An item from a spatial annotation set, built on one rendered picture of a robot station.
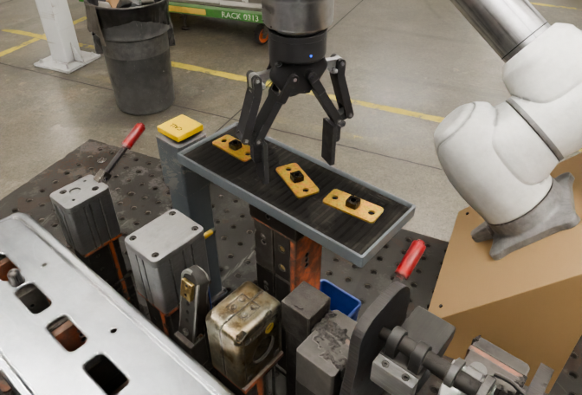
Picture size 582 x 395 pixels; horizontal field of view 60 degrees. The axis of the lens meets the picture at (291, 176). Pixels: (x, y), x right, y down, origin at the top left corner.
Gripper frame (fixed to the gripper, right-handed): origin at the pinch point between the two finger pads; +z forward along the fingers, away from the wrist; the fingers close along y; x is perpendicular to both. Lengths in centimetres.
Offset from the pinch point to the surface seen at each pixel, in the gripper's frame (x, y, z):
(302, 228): 10.2, 4.0, 4.2
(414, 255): 20.2, -7.6, 5.4
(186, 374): 14.2, 23.5, 20.1
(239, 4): -342, -116, 90
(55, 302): -6.8, 38.5, 20.2
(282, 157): -6.7, -0.8, 4.1
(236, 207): -51, -6, 50
